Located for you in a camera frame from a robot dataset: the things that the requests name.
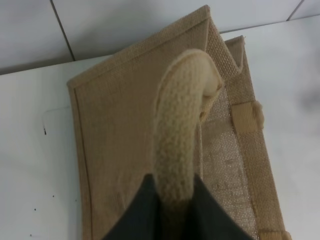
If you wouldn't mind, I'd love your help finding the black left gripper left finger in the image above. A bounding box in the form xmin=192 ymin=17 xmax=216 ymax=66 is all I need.
xmin=103 ymin=174 xmax=163 ymax=240

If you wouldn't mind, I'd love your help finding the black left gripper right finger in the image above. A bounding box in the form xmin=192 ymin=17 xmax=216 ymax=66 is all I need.
xmin=183 ymin=175 xmax=251 ymax=240

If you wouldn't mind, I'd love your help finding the brown linen tote bag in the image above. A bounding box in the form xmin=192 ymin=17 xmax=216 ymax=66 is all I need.
xmin=67 ymin=5 xmax=291 ymax=240

